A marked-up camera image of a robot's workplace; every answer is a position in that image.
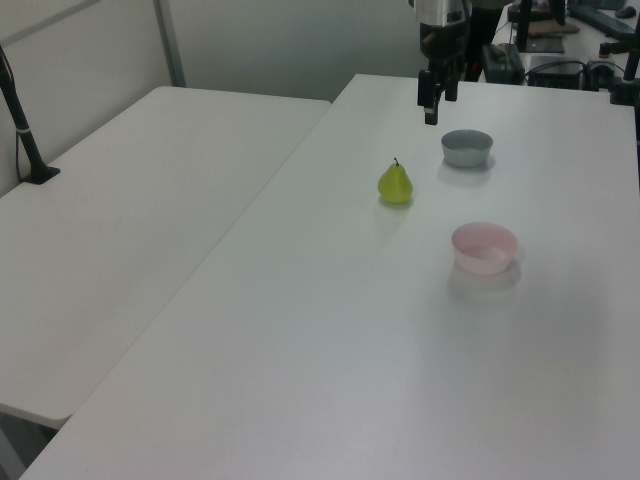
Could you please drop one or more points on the black electronics box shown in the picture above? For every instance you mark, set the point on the black electronics box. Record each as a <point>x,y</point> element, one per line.
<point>555,70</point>

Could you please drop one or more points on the black camera stand pole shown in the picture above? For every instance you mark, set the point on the black camera stand pole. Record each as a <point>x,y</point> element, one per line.
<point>22,135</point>

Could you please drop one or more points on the black equipment case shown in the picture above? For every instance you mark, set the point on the black equipment case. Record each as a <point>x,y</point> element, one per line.
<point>502,62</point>

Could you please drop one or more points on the black clamp stand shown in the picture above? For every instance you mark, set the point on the black clamp stand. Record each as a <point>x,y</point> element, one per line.
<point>625,85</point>

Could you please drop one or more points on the white empty table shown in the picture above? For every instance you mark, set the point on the white empty table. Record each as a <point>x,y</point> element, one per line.
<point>125,225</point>

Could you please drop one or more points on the black keyboard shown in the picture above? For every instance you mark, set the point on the black keyboard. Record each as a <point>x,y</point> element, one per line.
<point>607,22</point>

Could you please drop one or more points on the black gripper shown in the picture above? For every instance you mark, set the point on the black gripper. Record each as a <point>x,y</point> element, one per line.
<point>442,45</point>

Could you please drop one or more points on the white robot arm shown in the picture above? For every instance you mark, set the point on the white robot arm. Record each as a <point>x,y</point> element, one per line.
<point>440,11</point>

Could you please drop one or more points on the grey bowl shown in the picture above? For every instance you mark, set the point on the grey bowl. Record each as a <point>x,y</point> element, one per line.
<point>466,150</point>

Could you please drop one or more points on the black flat mat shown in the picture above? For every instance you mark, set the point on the black flat mat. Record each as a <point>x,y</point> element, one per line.
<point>545,45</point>

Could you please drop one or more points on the grey metal partition post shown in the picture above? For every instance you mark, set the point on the grey metal partition post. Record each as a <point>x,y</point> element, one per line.
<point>170,45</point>

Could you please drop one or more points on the black upright post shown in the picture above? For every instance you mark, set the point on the black upright post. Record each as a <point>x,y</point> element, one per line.
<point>524,25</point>

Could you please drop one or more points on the pink bowl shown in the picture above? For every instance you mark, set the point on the pink bowl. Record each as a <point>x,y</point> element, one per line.
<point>484,250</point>

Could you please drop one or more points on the black computer mouse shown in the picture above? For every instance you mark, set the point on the black computer mouse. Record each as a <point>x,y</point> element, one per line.
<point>626,11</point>

